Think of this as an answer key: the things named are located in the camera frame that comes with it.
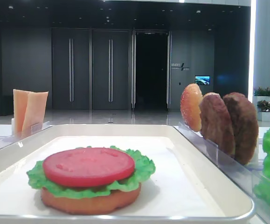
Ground potted plants in planter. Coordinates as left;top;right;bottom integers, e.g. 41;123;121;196
253;86;270;121

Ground bottom bun slice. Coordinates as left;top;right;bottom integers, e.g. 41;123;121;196
41;184;141;215

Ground clear acrylic rack right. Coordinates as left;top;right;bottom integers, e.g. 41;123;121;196
175;123;270;224

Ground red tomato slice on burger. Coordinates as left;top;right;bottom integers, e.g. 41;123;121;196
42;147;135;188

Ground bun slice behind patty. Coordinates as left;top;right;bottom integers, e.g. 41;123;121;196
203;92;220;98

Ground orange cheese slice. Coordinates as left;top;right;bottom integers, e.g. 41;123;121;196
13;89;31;134
22;91;48;134

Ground clear acrylic rack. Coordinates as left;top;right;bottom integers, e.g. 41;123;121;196
0;121;51;149
175;123;270;224

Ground dark double door left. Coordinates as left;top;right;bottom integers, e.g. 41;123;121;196
52;28;90;110

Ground green lettuce leaf on bun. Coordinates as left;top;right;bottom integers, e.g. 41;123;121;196
27;146;156;199

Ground sesame bun top far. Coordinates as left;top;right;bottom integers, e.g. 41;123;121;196
180;84;203;132

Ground brown meat patty front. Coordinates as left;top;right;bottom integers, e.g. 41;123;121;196
199;94;235;157

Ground orange cheese slice right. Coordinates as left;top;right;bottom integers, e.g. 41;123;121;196
22;91;48;134

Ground white rectangular tray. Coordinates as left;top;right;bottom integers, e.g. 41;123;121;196
0;124;255;224

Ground open glass doorway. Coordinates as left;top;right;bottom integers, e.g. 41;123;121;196
134;31;168;112

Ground dark double door middle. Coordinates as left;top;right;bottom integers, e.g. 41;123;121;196
92;30;130;110

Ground orange cheese slice left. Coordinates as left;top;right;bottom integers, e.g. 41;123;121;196
13;89;31;134

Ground brown meat patty rear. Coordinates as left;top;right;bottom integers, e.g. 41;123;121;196
223;92;258;165

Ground brown meat patty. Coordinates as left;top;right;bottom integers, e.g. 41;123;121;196
199;94;235;157
223;92;258;165

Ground clear acrylic rack left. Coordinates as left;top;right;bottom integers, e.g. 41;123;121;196
0;121;51;149

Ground dark double door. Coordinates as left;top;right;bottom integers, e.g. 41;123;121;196
92;30;130;110
52;28;90;110

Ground small wall screen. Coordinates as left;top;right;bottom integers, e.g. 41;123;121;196
194;76;210;85

